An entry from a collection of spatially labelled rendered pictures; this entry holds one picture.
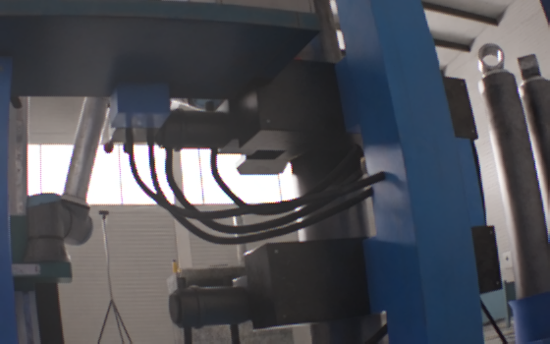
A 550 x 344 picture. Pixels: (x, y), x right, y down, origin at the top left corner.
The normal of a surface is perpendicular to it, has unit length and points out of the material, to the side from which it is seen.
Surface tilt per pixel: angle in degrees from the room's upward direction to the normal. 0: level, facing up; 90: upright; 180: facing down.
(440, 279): 90
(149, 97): 90
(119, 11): 90
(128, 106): 90
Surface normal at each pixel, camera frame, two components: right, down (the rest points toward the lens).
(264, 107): 0.38, -0.30
